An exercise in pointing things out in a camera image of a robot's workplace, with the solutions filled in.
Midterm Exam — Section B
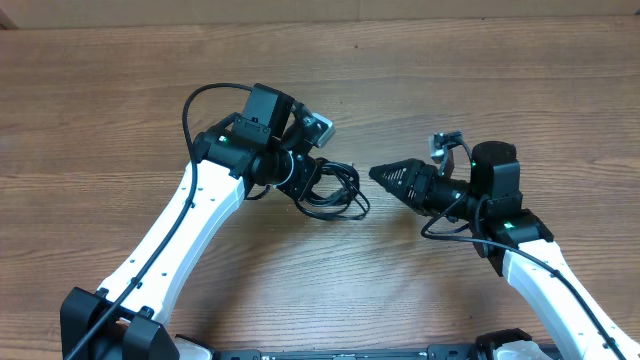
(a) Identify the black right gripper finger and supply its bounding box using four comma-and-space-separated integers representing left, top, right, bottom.
369, 158, 430, 185
377, 179, 426, 215

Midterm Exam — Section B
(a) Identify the black cable bundle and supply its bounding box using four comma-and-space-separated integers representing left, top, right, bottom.
294, 158, 372, 222

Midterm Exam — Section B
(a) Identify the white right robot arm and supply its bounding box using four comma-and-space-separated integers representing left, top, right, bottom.
369, 141, 639, 359

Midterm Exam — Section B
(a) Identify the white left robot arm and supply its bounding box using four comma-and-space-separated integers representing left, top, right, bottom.
60, 84, 335, 359

